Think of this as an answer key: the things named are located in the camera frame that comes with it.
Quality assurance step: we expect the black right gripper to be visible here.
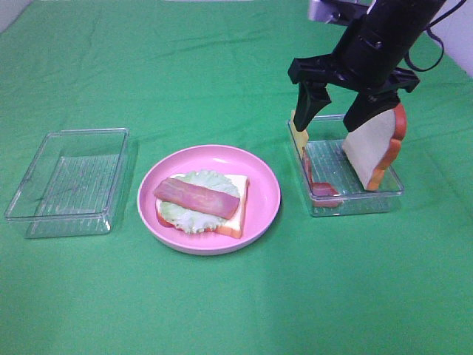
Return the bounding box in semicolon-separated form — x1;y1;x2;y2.
287;54;420;132

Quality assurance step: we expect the yellow toy cheese slice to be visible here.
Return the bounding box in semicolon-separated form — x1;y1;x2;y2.
289;109;309;159

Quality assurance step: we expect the toy bread slice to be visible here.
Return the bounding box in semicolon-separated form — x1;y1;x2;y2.
342;104;407;191
156;173;251;239

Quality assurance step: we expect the wavy toy bacon strip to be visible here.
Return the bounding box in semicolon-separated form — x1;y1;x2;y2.
302;149;343;208

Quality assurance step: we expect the toy ham slice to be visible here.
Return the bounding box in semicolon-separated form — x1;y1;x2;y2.
154;177;240;219

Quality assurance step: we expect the green toy lettuce leaf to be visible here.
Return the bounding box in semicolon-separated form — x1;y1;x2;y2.
158;169;242;234

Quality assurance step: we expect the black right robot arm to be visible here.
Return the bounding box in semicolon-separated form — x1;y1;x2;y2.
288;1;443;132

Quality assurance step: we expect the right clear plastic tray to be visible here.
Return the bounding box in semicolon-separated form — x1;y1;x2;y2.
287;115;404;217

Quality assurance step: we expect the clear plastic tray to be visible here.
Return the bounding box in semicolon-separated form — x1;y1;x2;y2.
4;128;129;239
287;115;404;217

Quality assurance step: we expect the pink round plate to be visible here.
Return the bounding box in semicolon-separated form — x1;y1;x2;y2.
137;144;281;255

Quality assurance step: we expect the green tablecloth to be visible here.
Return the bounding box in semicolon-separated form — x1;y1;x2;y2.
1;1;472;354

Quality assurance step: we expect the left clear plastic tray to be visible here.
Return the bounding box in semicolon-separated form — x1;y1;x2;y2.
4;128;129;239

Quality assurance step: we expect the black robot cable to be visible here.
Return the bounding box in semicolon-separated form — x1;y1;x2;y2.
404;0;467;72

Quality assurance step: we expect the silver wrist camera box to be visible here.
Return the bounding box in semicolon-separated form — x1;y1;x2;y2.
307;0;371;26

